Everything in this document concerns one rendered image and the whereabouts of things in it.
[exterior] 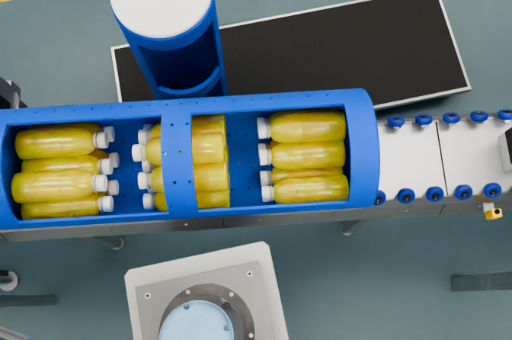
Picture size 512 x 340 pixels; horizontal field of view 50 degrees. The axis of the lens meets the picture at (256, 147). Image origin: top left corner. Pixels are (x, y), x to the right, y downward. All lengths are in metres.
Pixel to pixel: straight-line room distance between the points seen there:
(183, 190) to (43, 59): 1.68
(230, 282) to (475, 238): 1.58
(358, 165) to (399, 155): 0.35
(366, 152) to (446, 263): 1.36
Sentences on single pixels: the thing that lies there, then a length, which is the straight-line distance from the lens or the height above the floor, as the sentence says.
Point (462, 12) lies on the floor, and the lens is 2.88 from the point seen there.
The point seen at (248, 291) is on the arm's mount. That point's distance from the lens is 1.15.
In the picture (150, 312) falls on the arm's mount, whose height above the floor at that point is 1.22.
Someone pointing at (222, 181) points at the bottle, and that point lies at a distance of 1.25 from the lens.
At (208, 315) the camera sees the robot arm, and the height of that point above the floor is 1.44.
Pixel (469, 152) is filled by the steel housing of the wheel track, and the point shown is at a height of 0.93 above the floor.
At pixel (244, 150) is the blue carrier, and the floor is 0.96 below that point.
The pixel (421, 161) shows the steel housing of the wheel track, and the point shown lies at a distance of 1.55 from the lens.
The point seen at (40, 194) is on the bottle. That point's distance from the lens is 1.34.
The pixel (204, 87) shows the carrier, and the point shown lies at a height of 0.61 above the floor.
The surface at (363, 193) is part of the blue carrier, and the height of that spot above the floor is 1.16.
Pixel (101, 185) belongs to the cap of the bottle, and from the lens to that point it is 1.31.
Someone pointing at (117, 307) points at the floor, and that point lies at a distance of 2.43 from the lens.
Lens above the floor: 2.36
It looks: 75 degrees down
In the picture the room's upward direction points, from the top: straight up
